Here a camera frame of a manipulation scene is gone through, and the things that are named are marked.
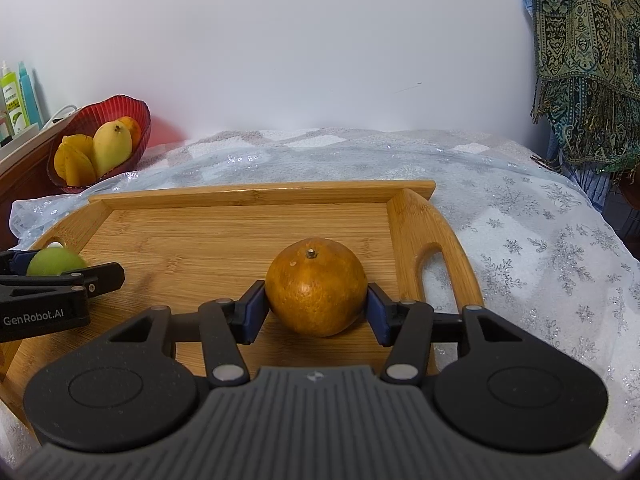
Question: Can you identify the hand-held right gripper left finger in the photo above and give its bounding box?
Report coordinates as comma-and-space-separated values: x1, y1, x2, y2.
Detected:
107, 280, 266, 389

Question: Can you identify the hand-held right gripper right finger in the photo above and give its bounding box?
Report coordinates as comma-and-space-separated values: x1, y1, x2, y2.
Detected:
366, 284, 526, 385

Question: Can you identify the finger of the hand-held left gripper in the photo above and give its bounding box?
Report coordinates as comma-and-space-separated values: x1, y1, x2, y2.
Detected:
0, 261, 126, 307
0, 249, 34, 276

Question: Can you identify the green apple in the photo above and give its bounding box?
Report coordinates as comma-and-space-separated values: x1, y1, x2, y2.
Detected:
26, 246, 87, 277

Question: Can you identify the dull brownish orange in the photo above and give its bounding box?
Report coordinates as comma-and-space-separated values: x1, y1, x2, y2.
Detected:
265, 237, 369, 338

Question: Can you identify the wooden serving tray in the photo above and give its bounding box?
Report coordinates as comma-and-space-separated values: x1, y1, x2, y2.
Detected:
0, 180, 485, 428

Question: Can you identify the wooden cabinet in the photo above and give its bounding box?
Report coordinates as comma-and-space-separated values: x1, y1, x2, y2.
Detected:
0, 125, 67, 251

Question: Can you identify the yellow starfruit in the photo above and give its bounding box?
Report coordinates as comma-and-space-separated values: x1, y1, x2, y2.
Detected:
54, 134, 97, 187

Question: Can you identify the white plastic tray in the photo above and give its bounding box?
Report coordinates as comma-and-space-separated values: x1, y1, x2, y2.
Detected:
0, 122, 42, 162

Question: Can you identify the yellow mango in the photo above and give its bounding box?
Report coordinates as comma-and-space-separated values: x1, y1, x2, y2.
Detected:
92, 121, 133, 178

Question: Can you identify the orange fruit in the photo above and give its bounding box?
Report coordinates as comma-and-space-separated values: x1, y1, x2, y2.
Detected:
117, 116, 142, 153

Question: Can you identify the sheer snowflake cloth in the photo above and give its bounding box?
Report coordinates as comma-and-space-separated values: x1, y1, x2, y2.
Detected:
10, 130, 640, 466

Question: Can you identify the green and white bottle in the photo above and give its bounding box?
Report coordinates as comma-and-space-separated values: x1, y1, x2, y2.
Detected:
0, 60, 26, 137

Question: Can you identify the blue spray bottle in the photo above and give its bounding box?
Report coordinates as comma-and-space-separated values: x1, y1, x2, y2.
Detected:
18, 61, 42, 128

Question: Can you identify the red glass fruit bowl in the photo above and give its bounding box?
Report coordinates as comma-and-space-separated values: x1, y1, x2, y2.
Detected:
46, 94, 152, 194

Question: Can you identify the light blue striped cloth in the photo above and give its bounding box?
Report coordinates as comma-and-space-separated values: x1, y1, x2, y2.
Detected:
546, 127, 615, 212

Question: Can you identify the patterned fringed shawl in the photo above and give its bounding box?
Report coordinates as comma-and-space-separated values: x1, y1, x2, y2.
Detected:
529, 0, 640, 181

